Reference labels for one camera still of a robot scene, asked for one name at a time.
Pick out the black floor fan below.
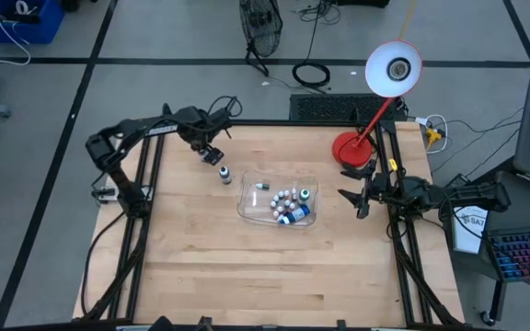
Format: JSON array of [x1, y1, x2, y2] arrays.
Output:
[[238, 0, 284, 78]]

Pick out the clear plastic bin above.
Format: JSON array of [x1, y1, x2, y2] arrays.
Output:
[[236, 168, 320, 228]]

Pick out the blue plastic floor bin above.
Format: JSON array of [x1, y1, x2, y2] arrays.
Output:
[[0, 0, 66, 46]]

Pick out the large blue food coloring bottle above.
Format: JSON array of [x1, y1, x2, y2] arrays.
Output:
[[278, 203, 313, 226]]

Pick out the backlit rainbow keyboard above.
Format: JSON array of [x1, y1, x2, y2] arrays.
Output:
[[485, 227, 530, 282]]

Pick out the silver aluminium bracket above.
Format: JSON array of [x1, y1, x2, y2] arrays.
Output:
[[90, 185, 120, 204]]

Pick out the black coiled cable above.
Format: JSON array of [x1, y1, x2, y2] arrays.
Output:
[[291, 61, 332, 89]]

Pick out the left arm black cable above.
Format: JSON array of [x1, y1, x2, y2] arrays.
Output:
[[206, 95, 244, 120]]

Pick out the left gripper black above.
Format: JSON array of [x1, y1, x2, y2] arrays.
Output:
[[176, 106, 230, 167]]

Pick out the white paper sheet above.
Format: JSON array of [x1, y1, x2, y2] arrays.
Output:
[[450, 205, 490, 256]]

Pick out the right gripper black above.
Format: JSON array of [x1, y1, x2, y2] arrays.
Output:
[[337, 159, 407, 221]]

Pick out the black perforated panel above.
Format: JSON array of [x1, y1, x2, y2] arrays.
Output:
[[288, 93, 408, 123]]

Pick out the yellow power plug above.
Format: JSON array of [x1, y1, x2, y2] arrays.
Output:
[[423, 128, 445, 144]]

